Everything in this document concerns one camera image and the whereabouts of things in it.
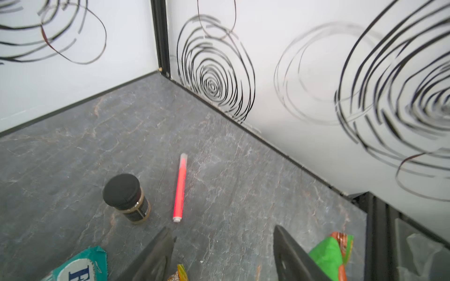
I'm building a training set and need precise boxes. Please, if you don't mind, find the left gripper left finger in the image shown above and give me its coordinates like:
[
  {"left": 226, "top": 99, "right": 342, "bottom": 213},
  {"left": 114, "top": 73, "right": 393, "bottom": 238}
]
[{"left": 116, "top": 227, "right": 176, "bottom": 281}]

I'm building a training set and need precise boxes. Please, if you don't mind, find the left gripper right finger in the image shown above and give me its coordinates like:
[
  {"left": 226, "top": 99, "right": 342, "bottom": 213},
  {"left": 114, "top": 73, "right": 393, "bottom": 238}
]
[{"left": 273, "top": 225, "right": 330, "bottom": 281}]

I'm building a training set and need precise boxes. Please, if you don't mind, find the green Fox's spring tea bag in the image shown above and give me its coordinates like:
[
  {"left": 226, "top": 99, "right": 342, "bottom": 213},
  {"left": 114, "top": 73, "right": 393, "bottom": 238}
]
[{"left": 309, "top": 232, "right": 354, "bottom": 281}]

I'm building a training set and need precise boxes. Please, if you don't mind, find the teal Fox's candy bag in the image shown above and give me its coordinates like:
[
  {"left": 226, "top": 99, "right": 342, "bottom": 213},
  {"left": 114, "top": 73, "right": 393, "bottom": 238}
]
[{"left": 42, "top": 246, "right": 108, "bottom": 281}]

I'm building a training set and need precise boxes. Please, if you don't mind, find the orange pink Fox's candy bag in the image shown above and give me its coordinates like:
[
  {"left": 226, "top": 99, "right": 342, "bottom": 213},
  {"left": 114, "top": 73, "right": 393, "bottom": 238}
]
[{"left": 168, "top": 264, "right": 189, "bottom": 281}]

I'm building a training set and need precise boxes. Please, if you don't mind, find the pink marker pen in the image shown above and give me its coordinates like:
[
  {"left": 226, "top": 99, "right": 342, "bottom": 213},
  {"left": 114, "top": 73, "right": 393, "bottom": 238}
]
[{"left": 173, "top": 153, "right": 188, "bottom": 223}]

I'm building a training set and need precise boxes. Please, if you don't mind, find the black lid spice jar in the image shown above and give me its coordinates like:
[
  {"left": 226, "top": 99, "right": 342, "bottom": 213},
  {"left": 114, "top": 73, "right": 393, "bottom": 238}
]
[{"left": 103, "top": 173, "right": 151, "bottom": 224}]

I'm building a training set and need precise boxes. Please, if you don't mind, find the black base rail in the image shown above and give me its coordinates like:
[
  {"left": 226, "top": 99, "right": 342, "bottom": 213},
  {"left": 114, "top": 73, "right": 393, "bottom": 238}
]
[{"left": 349, "top": 192, "right": 450, "bottom": 281}]

